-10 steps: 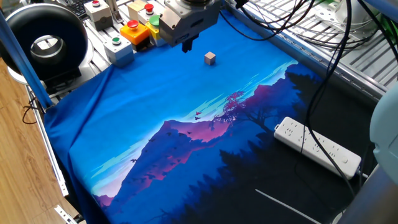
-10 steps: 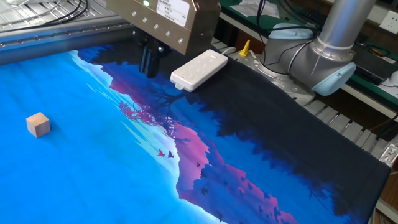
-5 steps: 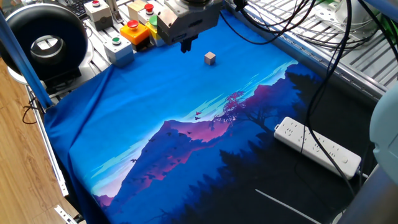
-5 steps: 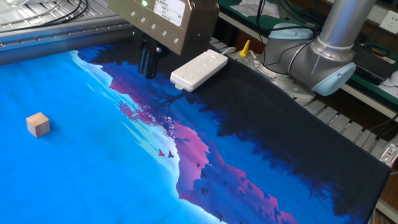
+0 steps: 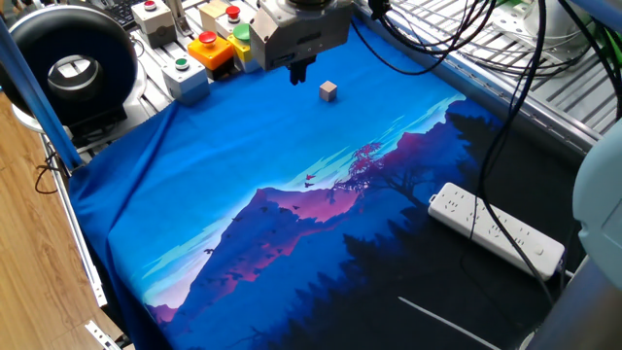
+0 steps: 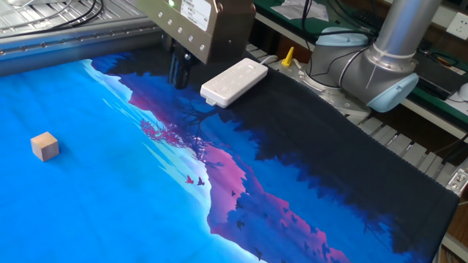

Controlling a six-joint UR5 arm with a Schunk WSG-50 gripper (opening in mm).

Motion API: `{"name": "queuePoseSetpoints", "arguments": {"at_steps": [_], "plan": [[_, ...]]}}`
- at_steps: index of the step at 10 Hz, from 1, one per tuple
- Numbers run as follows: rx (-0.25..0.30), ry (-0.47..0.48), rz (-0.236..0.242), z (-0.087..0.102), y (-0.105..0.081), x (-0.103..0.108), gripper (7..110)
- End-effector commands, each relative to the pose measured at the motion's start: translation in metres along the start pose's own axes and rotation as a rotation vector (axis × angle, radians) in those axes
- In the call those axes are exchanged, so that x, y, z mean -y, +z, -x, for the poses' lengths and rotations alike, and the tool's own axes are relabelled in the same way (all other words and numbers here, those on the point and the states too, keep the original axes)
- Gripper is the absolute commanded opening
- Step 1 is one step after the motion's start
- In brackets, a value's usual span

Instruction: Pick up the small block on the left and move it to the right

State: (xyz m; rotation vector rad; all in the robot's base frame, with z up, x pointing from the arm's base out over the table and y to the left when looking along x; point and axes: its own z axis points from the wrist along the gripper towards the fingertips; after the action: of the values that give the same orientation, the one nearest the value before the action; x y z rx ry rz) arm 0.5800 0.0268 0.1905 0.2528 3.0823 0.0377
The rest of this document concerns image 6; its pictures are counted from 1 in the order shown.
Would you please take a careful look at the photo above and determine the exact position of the black laptop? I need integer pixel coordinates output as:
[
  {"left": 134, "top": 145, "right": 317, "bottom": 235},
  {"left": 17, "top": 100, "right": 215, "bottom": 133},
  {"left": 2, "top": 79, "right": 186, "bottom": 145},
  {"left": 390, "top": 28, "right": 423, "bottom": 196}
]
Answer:
[{"left": 412, "top": 47, "right": 468, "bottom": 102}]

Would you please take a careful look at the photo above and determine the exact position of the white computer mouse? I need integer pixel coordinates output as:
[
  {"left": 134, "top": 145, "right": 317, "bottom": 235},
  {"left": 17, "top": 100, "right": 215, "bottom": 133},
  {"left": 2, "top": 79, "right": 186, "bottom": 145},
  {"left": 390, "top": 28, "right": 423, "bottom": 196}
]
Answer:
[{"left": 456, "top": 82, "right": 468, "bottom": 103}]

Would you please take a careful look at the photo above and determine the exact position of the white power strip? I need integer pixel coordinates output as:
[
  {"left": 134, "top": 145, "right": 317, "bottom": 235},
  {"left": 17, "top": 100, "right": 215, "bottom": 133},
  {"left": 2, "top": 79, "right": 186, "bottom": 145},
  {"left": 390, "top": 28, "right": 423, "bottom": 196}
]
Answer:
[{"left": 200, "top": 57, "right": 269, "bottom": 110}]

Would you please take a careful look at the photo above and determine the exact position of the yellow plastic clip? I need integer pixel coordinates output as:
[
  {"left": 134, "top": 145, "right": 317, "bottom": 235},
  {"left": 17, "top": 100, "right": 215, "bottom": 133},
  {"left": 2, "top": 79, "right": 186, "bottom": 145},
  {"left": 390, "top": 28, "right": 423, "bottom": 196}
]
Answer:
[{"left": 280, "top": 46, "right": 295, "bottom": 67}]

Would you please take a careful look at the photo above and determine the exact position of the white wall outlet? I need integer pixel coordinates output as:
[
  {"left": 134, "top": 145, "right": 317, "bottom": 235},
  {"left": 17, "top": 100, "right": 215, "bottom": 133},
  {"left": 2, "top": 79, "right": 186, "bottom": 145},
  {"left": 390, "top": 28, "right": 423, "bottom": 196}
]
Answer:
[{"left": 445, "top": 12, "right": 468, "bottom": 41}]

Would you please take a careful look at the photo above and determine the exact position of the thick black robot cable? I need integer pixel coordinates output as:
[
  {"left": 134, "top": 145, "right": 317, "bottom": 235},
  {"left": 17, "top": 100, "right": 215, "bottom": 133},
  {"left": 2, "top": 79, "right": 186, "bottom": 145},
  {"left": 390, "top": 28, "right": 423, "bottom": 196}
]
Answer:
[{"left": 300, "top": 0, "right": 377, "bottom": 52}]

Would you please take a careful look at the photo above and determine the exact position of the small wooden cube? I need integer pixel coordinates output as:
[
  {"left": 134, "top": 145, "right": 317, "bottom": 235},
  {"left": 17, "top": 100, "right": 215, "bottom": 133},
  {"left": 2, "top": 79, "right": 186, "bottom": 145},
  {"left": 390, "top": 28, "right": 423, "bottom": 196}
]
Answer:
[{"left": 30, "top": 131, "right": 60, "bottom": 163}]

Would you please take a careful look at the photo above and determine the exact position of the thin black cable bundle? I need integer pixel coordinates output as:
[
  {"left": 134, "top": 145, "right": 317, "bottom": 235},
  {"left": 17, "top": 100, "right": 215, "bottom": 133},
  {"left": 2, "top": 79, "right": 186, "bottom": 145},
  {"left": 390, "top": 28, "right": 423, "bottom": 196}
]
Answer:
[{"left": 0, "top": 0, "right": 105, "bottom": 39}]

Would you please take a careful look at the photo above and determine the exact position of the white power strip cord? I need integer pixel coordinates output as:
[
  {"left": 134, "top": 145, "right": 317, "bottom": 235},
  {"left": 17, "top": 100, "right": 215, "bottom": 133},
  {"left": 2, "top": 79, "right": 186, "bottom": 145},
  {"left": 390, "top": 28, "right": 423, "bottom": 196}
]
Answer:
[{"left": 258, "top": 54, "right": 279, "bottom": 67}]

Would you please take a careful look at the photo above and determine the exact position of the white paper sheet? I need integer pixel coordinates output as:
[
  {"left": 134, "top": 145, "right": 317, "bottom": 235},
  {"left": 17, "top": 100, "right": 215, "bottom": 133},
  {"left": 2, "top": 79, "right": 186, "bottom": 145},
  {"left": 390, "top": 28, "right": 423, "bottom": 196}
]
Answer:
[{"left": 271, "top": 0, "right": 330, "bottom": 22}]

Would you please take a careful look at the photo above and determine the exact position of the mountain landscape printed cloth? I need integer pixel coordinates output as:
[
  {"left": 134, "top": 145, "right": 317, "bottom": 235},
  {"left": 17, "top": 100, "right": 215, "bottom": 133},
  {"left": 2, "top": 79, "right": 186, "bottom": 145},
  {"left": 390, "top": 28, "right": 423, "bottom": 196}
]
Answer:
[{"left": 0, "top": 34, "right": 461, "bottom": 263}]

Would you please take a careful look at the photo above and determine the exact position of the silver corner bracket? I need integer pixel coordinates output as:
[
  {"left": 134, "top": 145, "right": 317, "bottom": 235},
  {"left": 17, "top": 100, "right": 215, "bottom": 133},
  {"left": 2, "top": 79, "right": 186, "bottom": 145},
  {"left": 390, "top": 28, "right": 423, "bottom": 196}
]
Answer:
[{"left": 445, "top": 167, "right": 468, "bottom": 197}]

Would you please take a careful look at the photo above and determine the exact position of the aluminium frame rail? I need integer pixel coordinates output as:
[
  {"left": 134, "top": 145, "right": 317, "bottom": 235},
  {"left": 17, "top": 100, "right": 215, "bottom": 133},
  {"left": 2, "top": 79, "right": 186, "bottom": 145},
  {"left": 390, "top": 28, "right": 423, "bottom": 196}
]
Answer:
[{"left": 0, "top": 14, "right": 173, "bottom": 77}]

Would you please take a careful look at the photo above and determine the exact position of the green topped desk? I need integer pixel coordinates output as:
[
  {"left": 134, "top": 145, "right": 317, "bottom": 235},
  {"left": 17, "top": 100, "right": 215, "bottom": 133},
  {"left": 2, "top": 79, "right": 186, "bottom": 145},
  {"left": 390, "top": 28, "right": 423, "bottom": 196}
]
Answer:
[{"left": 255, "top": 0, "right": 468, "bottom": 140}]

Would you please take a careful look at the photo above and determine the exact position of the silver metal gripper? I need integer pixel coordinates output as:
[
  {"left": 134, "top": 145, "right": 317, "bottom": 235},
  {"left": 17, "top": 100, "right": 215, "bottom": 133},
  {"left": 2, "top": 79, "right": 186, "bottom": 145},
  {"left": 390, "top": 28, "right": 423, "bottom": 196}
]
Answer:
[{"left": 137, "top": 0, "right": 257, "bottom": 90}]

